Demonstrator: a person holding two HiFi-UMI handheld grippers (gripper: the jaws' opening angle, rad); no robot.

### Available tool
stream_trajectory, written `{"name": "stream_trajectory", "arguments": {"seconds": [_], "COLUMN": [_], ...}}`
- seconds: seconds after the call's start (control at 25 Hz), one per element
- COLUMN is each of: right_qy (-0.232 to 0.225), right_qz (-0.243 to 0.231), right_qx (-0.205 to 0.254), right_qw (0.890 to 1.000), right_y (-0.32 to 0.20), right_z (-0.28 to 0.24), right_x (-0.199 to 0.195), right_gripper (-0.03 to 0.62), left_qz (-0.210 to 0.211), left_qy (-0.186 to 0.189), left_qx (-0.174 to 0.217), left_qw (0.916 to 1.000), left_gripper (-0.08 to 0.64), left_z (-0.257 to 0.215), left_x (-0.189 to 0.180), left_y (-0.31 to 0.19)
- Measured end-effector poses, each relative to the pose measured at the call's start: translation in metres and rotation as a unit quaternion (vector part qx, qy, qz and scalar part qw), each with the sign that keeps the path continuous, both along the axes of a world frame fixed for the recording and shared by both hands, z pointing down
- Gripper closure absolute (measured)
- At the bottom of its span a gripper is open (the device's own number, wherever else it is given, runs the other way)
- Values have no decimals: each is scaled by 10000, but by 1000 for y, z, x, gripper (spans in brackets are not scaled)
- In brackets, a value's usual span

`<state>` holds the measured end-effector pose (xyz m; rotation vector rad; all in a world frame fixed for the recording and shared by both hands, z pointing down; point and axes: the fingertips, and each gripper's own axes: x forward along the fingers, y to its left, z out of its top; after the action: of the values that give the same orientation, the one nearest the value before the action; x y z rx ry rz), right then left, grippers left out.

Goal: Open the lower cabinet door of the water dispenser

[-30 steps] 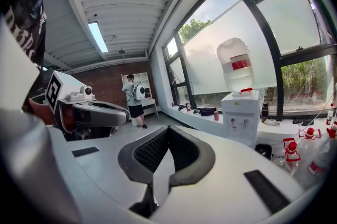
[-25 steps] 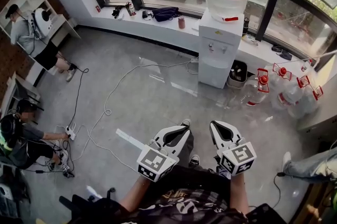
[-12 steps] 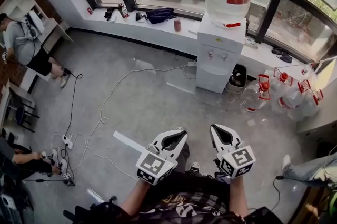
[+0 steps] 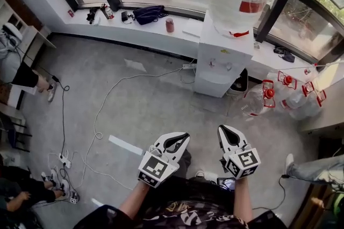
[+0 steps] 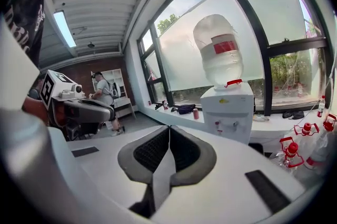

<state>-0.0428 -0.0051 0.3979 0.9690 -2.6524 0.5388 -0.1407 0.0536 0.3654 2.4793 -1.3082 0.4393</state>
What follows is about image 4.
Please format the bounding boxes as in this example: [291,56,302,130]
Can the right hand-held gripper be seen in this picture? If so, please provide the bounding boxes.
[217,125,261,180]

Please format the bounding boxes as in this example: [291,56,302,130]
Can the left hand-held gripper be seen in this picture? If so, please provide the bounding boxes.
[137,132,191,189]

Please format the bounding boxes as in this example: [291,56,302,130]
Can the white water dispenser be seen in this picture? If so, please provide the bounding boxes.
[193,14,255,98]

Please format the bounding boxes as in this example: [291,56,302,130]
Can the person's right forearm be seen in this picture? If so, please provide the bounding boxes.
[233,177,254,223]

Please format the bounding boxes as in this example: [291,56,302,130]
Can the person's left forearm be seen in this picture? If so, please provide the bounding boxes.
[118,181,151,219]

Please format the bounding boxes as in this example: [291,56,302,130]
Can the person's black trousers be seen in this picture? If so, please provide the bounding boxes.
[171,149,192,178]

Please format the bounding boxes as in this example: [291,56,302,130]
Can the person's right shoe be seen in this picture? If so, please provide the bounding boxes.
[194,169,219,183]

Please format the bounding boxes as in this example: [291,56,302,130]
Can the black phone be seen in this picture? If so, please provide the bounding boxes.
[217,177,236,191]

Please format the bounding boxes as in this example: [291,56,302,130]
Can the white floor strip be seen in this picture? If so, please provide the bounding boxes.
[107,134,145,156]

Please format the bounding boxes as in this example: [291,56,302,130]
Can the grey trash bin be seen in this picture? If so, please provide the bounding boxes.
[227,68,249,97]

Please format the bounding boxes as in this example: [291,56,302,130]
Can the light side table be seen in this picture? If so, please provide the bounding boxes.
[299,60,344,138]

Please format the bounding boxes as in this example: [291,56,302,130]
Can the black cloth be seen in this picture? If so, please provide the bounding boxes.
[273,46,296,63]

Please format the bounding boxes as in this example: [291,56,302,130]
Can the white flat box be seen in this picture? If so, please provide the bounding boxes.
[182,19,203,37]

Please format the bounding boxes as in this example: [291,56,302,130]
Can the black bag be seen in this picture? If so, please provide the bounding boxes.
[132,5,169,26]

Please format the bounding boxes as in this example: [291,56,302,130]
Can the black charger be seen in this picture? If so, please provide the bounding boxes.
[120,10,133,25]

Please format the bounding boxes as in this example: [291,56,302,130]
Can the bottle with red label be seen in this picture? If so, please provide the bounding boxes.
[100,3,115,20]

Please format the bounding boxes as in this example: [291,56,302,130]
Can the black tool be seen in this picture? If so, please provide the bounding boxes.
[86,7,98,25]

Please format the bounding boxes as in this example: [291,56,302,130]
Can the black chair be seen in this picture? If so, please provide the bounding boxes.
[0,111,33,154]

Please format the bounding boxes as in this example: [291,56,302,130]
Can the white table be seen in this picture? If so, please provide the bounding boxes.
[20,24,58,68]

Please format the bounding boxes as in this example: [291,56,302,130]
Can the white shelf unit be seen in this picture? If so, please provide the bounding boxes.
[0,0,27,33]

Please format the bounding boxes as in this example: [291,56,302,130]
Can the clear empty bottle red handle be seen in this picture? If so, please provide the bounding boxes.
[242,79,276,117]
[276,70,298,110]
[285,81,327,121]

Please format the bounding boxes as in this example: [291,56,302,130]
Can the black floor cable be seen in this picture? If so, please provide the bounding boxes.
[51,75,70,156]
[252,174,288,212]

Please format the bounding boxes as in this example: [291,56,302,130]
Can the white floor cable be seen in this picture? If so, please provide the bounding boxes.
[77,65,189,191]

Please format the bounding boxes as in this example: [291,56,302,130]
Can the white string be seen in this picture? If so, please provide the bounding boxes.
[276,59,344,72]

